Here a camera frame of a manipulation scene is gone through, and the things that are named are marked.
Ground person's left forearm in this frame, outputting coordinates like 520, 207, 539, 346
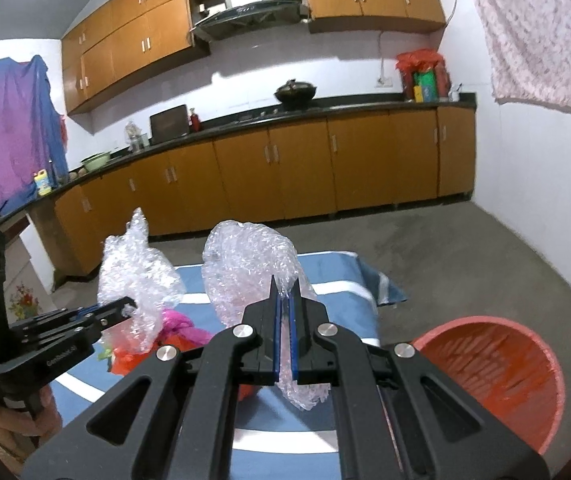
0, 390, 64, 476

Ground red bag with boxes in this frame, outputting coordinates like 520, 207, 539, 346
396, 50, 451, 103

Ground clear glass jar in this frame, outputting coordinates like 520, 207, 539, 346
124, 121, 147, 153

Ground gas stove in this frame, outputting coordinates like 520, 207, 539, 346
238, 107, 286, 123

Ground large clear bubble wrap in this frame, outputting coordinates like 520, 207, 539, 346
202, 220, 333, 411

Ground dark brown board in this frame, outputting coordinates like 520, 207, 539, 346
150, 105, 190, 142

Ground orange plastic bag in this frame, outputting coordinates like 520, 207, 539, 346
110, 345, 142, 377

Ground pink floral hanging cloth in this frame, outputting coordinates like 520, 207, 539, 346
458, 0, 571, 120

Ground blue white-striped blanket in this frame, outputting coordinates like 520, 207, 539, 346
0, 250, 409, 480

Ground green basin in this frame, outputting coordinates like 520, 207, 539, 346
82, 152, 112, 171

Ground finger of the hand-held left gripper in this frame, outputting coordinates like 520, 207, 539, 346
20, 312, 126, 356
13, 296, 139, 333

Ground long brown upper cabinets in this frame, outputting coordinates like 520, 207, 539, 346
62, 0, 299, 115

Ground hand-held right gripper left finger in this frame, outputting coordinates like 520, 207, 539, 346
23, 275, 283, 480

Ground purple blue hanging cloth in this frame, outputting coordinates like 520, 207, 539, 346
0, 55, 70, 216

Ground black kitchen countertop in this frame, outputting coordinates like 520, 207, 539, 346
0, 92, 477, 231

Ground white cabinet with flower sticker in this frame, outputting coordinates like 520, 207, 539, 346
3, 212, 57, 323

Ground brown lower kitchen cabinets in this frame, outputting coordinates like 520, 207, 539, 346
30, 105, 476, 291

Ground small clear bubble wrap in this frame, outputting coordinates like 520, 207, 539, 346
98, 207, 186, 356

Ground range hood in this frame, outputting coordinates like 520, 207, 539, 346
189, 0, 302, 42

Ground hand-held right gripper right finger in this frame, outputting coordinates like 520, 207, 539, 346
288, 277, 551, 480

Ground black wok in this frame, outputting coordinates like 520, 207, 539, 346
274, 79, 317, 109

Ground pink plastic bag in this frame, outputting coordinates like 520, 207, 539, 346
158, 310, 214, 348

